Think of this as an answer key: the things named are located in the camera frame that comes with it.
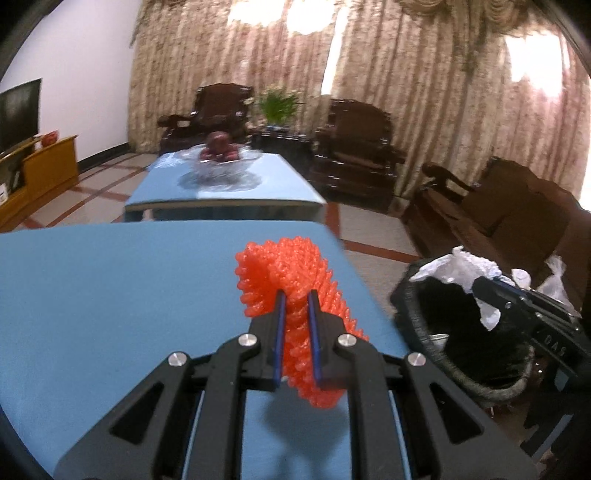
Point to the orange foam fruit net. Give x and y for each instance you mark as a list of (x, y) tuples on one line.
[(277, 267)]

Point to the blue tablecloth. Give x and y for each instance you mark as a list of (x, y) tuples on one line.
[(115, 286)]

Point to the dark wooden armchair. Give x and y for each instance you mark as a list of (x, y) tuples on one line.
[(217, 104), (355, 138)]

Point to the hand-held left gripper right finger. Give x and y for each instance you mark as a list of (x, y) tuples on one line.
[(315, 341)]

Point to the white plastic bag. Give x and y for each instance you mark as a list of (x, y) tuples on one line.
[(556, 281), (452, 267)]

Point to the flat screen television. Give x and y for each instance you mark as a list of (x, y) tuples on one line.
[(18, 115)]

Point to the small white crumpled object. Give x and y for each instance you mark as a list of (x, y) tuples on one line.
[(521, 278)]

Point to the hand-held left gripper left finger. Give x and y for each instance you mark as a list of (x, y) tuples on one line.
[(278, 341)]

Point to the black round trash bin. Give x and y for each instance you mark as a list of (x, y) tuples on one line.
[(457, 314)]

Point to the red ornament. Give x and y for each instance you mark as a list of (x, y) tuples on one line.
[(48, 137)]

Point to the dark wooden side table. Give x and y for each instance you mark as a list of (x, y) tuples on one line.
[(281, 143)]

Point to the beige patterned curtain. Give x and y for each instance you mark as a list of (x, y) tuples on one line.
[(415, 69)]

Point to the coffee table with blue top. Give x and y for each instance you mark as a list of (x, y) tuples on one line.
[(277, 184)]

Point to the dark red fruit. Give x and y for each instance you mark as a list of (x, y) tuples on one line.
[(218, 143)]

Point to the yellow wooden television cabinet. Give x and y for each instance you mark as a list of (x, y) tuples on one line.
[(51, 166)]

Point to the glass fruit bowl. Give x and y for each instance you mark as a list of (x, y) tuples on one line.
[(217, 173)]

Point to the dark wooden sofa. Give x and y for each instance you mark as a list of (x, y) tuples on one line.
[(508, 207)]

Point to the green potted plant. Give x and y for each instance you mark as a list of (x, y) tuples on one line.
[(277, 106)]

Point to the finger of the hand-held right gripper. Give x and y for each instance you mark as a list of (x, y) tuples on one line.
[(496, 295), (508, 282)]

